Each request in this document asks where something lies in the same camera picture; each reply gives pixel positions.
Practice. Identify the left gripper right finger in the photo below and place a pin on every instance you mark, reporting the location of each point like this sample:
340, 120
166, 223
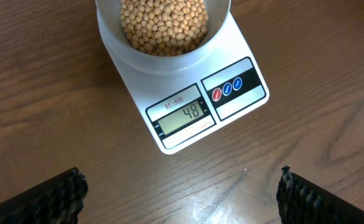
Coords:
302, 202

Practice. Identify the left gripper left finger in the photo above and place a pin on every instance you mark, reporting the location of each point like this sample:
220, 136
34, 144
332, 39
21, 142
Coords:
57, 200

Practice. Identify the white digital kitchen scale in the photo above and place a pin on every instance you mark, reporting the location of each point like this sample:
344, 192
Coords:
183, 99

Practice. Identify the grey round bowl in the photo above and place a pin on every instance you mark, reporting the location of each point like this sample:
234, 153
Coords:
109, 17

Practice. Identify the soybeans in bowl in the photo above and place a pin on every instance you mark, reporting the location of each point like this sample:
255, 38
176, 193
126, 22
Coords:
164, 28

